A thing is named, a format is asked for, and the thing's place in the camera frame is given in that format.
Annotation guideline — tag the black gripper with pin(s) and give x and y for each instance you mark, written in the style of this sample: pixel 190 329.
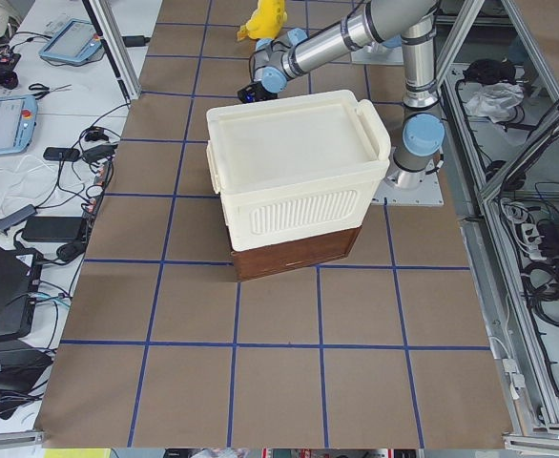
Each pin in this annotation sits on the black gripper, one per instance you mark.
pixel 252 93

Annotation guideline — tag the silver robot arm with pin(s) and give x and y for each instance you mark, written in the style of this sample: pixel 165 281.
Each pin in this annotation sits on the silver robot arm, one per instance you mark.
pixel 275 62

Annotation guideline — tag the dark wooden drawer cabinet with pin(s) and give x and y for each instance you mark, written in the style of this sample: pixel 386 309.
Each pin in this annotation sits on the dark wooden drawer cabinet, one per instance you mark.
pixel 291 255

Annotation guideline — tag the yellow plush toy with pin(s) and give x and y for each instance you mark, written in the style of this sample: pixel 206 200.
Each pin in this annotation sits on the yellow plush toy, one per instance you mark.
pixel 266 21

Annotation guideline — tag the cream plastic storage box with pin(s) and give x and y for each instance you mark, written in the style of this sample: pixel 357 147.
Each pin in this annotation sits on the cream plastic storage box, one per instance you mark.
pixel 295 168

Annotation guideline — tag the far blue teach pendant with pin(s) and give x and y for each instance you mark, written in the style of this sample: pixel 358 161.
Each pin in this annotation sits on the far blue teach pendant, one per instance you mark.
pixel 75 44

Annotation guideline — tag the blue teach pendant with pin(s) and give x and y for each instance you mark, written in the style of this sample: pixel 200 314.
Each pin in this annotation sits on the blue teach pendant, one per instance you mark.
pixel 17 123
pixel 75 44

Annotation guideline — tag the black power adapter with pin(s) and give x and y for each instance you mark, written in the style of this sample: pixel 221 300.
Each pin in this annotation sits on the black power adapter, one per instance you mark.
pixel 52 229

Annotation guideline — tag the crumpled white cloth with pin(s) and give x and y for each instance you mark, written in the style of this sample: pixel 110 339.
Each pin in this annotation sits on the crumpled white cloth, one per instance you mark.
pixel 497 102

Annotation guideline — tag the near blue teach pendant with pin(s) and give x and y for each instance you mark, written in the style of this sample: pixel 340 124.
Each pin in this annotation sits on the near blue teach pendant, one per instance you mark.
pixel 17 123

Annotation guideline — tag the brown paper table mat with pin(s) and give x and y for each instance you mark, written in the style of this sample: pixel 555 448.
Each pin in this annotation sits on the brown paper table mat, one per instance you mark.
pixel 369 338

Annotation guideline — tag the black laptop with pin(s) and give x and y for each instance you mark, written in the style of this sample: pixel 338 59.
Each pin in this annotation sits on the black laptop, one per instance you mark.
pixel 20 273

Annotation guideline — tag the aluminium frame post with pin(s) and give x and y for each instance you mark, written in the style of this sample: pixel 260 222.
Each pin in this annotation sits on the aluminium frame post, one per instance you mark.
pixel 104 23

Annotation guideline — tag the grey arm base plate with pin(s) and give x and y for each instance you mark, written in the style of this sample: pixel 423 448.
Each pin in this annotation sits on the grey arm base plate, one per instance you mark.
pixel 402 188

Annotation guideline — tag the black handled scissors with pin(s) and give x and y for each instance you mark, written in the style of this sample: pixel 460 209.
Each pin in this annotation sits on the black handled scissors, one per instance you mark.
pixel 39 90

